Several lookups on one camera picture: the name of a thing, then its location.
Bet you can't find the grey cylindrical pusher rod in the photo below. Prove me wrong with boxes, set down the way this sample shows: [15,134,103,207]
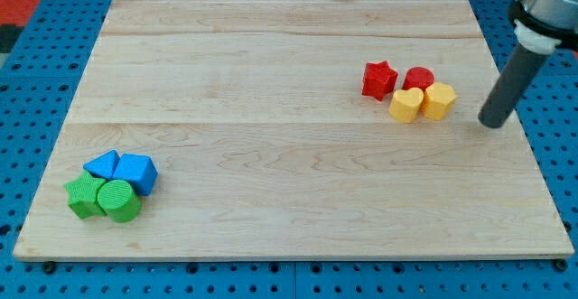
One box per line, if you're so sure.
[478,19,561,128]

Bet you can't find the red star block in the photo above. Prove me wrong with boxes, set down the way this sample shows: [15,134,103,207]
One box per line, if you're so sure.
[361,61,398,101]

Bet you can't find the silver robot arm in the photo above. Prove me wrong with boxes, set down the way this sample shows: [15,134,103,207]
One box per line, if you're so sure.
[478,0,577,128]

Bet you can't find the wooden board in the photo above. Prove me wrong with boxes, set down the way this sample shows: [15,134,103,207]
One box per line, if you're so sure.
[14,0,574,262]

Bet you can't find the green star block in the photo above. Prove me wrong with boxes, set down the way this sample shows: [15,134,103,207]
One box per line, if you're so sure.
[64,171,107,220]

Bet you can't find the yellow hexagon block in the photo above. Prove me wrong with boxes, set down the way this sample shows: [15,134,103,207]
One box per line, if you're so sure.
[421,82,457,120]

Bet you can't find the red cylinder block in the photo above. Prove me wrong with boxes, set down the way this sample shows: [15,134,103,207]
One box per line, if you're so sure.
[402,67,434,91]

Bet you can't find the yellow heart block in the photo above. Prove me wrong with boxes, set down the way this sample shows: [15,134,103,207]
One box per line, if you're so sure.
[388,88,424,123]

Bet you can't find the blue cube block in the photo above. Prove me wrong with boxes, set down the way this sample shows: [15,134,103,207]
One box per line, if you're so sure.
[112,154,158,196]

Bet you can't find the green cylinder block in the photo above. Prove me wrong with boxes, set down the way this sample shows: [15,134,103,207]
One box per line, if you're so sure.
[97,180,142,223]

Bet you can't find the blue triangle block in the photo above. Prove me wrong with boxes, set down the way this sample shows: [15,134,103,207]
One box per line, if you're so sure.
[83,150,120,180]

